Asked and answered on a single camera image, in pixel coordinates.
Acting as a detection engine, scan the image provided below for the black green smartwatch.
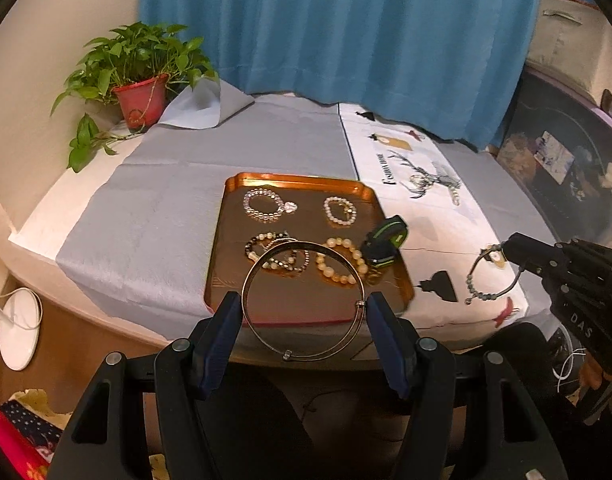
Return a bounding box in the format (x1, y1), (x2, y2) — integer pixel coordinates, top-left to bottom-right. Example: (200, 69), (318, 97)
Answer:
(360, 214), (409, 268)

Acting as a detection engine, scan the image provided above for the blue curtain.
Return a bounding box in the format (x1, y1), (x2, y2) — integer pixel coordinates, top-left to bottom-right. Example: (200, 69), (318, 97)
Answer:
(139, 0), (540, 149)

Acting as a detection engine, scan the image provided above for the green potted plant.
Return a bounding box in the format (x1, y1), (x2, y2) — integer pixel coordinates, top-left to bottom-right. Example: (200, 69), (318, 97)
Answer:
(51, 21), (218, 172)

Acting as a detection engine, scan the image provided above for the orange metal tray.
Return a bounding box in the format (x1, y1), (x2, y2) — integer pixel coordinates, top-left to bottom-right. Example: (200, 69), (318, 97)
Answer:
(203, 171), (417, 328)

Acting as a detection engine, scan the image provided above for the person right hand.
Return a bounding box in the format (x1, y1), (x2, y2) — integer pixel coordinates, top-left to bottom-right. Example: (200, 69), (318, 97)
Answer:
(578, 352), (612, 420)

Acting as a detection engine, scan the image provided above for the clear crystal bead bracelet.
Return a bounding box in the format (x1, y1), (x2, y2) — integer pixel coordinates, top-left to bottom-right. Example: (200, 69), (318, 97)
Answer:
(242, 186), (300, 224)

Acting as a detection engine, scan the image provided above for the grey printed tablecloth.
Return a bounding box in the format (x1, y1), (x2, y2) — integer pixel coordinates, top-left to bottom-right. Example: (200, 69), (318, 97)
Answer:
(56, 94), (553, 348)

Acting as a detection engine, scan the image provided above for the dark plastic storage box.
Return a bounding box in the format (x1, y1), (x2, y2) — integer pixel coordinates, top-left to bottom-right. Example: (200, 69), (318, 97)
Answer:
(497, 68), (612, 247)

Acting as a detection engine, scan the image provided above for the small pearl bracelet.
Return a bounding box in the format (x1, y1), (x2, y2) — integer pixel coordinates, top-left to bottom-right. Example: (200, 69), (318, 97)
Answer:
(322, 195), (358, 228)

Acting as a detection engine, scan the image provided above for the silver bangle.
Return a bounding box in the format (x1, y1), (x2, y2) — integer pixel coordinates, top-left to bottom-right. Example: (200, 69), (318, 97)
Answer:
(241, 232), (368, 365)

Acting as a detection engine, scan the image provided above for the large wooden bead bracelet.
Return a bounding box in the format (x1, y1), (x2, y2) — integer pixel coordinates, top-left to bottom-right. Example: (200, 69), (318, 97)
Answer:
(313, 236), (370, 286)

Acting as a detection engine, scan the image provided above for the beige fabric storage bag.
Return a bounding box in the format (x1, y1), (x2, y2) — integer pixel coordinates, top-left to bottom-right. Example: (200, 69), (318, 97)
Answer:
(526, 0), (612, 105)

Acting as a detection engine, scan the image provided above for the dark bead silver bracelet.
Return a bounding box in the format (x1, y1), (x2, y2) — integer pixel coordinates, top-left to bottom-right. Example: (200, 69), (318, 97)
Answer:
(264, 238), (313, 276)

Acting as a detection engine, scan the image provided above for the grey bead cord bracelet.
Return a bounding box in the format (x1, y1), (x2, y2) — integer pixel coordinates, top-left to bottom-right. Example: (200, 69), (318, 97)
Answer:
(464, 242), (525, 306)

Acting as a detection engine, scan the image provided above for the black white bead bracelet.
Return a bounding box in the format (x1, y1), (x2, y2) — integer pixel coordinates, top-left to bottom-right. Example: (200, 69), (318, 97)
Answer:
(243, 231), (300, 271)

